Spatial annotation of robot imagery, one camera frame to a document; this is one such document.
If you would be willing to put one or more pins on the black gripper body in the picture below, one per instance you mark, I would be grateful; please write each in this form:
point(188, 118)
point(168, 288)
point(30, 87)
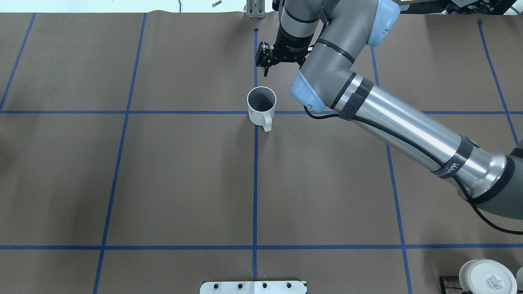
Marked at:
point(291, 47)

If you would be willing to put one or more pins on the white cup in rack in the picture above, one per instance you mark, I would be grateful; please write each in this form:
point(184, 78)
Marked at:
point(486, 276)

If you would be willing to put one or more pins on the white mug with handle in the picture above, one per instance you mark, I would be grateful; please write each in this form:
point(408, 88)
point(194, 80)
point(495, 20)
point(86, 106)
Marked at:
point(261, 104)

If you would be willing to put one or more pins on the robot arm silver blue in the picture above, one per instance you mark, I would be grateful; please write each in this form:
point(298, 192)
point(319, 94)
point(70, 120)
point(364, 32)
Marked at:
point(324, 37)

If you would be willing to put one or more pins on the white camera pillar base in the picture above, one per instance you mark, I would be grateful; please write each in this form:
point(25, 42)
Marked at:
point(254, 287)

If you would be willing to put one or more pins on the black wire cup rack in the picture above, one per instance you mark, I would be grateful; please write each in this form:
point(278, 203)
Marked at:
point(450, 285)

